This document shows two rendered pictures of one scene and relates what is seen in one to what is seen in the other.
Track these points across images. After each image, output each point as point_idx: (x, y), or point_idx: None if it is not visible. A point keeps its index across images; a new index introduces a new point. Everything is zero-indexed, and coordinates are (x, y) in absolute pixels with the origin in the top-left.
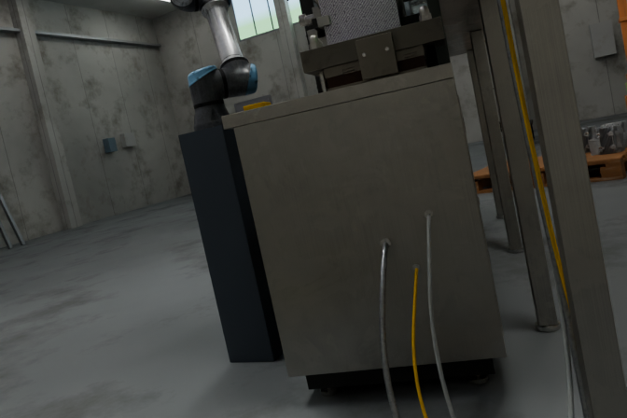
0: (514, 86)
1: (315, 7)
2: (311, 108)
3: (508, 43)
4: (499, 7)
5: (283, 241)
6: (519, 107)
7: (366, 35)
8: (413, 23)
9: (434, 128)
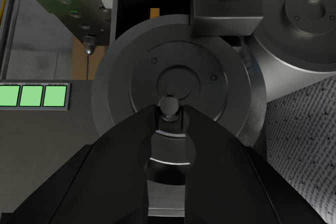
0: (8, 2)
1: (191, 22)
2: None
3: (4, 24)
4: (0, 42)
5: None
6: None
7: None
8: (71, 32)
9: None
